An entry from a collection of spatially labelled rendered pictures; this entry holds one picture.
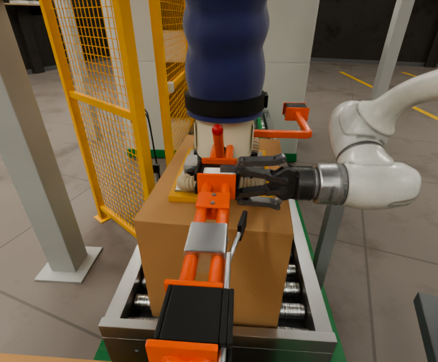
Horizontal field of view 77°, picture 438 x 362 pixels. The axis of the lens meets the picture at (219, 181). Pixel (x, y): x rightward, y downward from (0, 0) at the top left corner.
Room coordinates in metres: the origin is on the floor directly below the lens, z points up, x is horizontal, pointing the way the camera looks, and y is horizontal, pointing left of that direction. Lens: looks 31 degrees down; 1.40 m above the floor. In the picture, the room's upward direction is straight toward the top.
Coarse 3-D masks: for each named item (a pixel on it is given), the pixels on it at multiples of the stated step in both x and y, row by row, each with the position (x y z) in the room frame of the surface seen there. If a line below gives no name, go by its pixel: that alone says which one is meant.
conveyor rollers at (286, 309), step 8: (256, 128) 2.38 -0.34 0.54; (264, 128) 2.38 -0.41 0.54; (288, 272) 0.75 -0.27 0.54; (144, 280) 0.71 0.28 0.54; (288, 288) 0.67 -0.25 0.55; (296, 288) 0.67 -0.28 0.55; (136, 296) 0.64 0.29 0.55; (144, 296) 0.64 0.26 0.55; (296, 296) 0.66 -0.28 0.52; (136, 304) 0.61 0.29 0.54; (144, 304) 0.61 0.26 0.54; (288, 304) 0.61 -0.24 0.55; (296, 304) 0.61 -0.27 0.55; (280, 312) 0.58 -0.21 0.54; (288, 312) 0.58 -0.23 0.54; (296, 312) 0.58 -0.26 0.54; (304, 312) 0.58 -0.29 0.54; (280, 328) 0.52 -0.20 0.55; (288, 328) 0.52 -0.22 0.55; (296, 328) 0.52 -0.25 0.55; (304, 328) 0.52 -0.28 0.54
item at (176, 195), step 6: (192, 150) 0.93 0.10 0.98; (186, 156) 0.89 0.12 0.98; (180, 168) 0.80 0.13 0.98; (180, 174) 0.76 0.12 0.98; (192, 174) 0.71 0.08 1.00; (174, 186) 0.68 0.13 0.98; (174, 192) 0.65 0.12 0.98; (180, 192) 0.65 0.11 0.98; (186, 192) 0.65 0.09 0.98; (192, 192) 0.65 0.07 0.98; (168, 198) 0.63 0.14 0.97; (174, 198) 0.63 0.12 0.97; (180, 198) 0.63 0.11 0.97; (186, 198) 0.63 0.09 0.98; (192, 198) 0.63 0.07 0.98
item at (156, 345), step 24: (168, 288) 0.22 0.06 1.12; (192, 288) 0.22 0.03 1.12; (216, 288) 0.22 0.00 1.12; (168, 312) 0.19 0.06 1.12; (192, 312) 0.19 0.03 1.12; (216, 312) 0.19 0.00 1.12; (168, 336) 0.16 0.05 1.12; (192, 336) 0.16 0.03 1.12; (216, 336) 0.16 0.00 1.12; (216, 360) 0.15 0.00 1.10
